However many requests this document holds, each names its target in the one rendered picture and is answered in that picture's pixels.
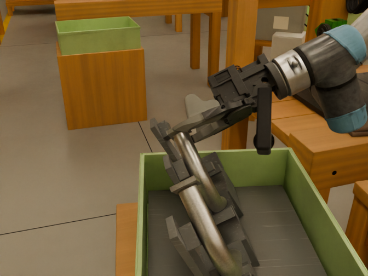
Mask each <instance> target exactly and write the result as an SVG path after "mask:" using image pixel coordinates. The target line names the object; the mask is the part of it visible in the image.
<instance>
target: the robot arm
mask: <svg viewBox="0 0 368 276"><path fill-rule="evenodd" d="M367 59H368V8H367V9H366V10H365V11H364V12H363V13H362V14H361V15H360V16H359V17H358V18H357V19H356V20H355V21H354V22H353V23H352V24H351V25H342V26H339V27H336V28H333V29H331V30H329V31H327V32H323V34H321V35H319V36H317V37H315V38H313V39H311V40H309V41H307V42H305V43H303V44H301V45H299V46H297V47H295V48H294V49H292V50H289V51H287V52H285V53H283V54H281V55H279V56H277V57H275V58H273V59H272V61H270V62H269V61H268V59H267V58H266V56H265V54H264V53H263V54H261V55H259V56H258V57H257V60H256V61H254V62H252V63H250V64H248V65H246V66H244V67H242V68H240V66H235V65H234V64H233V65H231V66H229V67H227V68H225V69H223V70H221V71H219V72H217V73H215V74H213V75H211V76H209V77H208V82H209V85H210V88H211V91H212V93H213V95H214V99H210V100H206V101H203V100H201V99H200V98H199V97H198V96H196V95H195V94H188V95H186V96H185V106H186V112H187V119H186V120H184V121H183V122H181V123H179V124H177V125H176V126H174V127H173V128H172V129H173V131H179V132H183V133H186V132H188V131H190V130H192V129H196V132H197V133H195V134H193V135H191V138H192V140H193V142H194V143H196V142H199V141H201V140H204V139H206V138H209V137H211V136H213V135H215V134H217V133H219V132H221V131H223V130H225V129H227V128H229V127H231V126H233V125H234V124H235V123H237V122H239V121H241V120H243V119H245V118H247V117H248V116H250V115H251V114H252V112H253V113H256V112H257V123H256V134H255V136H254V139H253V143H254V146H255V148H256V150H257V153H258V154H259V155H269V154H270V153H271V148H272V147H273V146H274V136H273V135H272V92H274V94H275V95H276V97H277V98H278V99H279V100H281V99H283V98H285V97H287V96H293V95H295V94H297V93H299V92H301V91H303V90H305V89H307V90H309V92H310V93H311V95H312V96H313V97H314V99H315V101H316V102H317V103H318V105H319V106H320V107H321V109H322V110H323V113H324V116H325V118H324V119H325V120H326V121H327V124H328V126H329V128H330V129H331V130H332V131H333V132H336V133H341V134H343V133H350V132H352V131H355V130H358V129H360V128H361V127H362V126H363V125H364V124H365V123H366V121H367V111H366V103H365V102H364V99H363V95H362V92H361V89H360V85H359V81H358V78H357V73H356V69H357V68H358V67H359V66H360V65H362V64H363V63H364V62H365V61H366V60H367ZM238 68H239V69H238ZM237 69H238V70H237ZM263 82H266V83H263Z"/></svg>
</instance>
